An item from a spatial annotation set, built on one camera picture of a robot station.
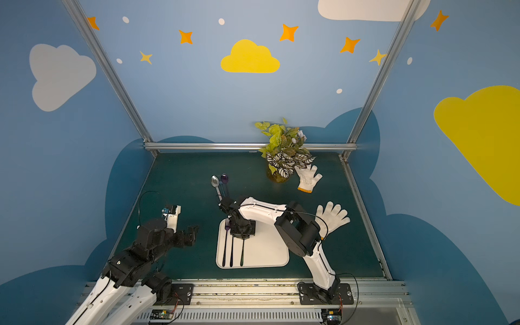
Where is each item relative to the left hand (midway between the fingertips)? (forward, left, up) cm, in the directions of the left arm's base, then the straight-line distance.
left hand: (187, 222), depth 76 cm
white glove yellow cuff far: (+36, -53, -17) cm, 66 cm away
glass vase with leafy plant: (+37, -38, +3) cm, 53 cm away
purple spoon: (-10, -16, -16) cm, 25 cm away
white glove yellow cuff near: (+12, -63, -17) cm, 66 cm away
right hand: (+1, -20, -16) cm, 25 cm away
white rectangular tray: (-4, -30, -17) cm, 35 cm away
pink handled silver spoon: (+31, -2, -16) cm, 35 cm away
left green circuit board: (-28, +7, -18) cm, 34 cm away
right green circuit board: (-27, -55, -17) cm, 63 cm away
